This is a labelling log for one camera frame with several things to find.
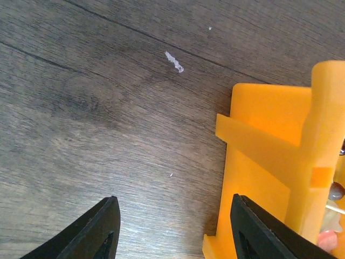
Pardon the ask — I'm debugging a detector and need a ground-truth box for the orange bin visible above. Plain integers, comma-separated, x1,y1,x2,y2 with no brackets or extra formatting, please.
202,60,344,258

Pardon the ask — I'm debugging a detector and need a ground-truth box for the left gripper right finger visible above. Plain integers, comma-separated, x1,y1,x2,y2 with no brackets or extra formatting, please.
230,194,334,259

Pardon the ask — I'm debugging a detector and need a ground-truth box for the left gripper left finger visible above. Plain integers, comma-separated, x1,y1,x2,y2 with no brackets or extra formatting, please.
22,196,121,258

